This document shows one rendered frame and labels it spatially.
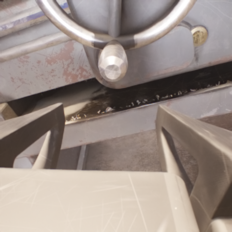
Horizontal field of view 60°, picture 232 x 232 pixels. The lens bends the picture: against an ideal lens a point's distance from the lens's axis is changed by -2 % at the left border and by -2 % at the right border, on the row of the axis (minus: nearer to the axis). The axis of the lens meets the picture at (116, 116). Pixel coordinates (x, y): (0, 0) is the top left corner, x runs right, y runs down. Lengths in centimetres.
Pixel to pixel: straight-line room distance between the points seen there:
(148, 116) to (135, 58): 12
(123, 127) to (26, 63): 31
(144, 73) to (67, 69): 26
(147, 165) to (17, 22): 70
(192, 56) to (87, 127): 23
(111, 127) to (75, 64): 21
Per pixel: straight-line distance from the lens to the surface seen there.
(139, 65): 34
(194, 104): 41
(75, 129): 43
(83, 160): 99
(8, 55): 49
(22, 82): 61
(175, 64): 35
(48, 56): 56
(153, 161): 91
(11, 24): 47
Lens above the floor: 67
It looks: 33 degrees down
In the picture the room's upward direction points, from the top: 19 degrees counter-clockwise
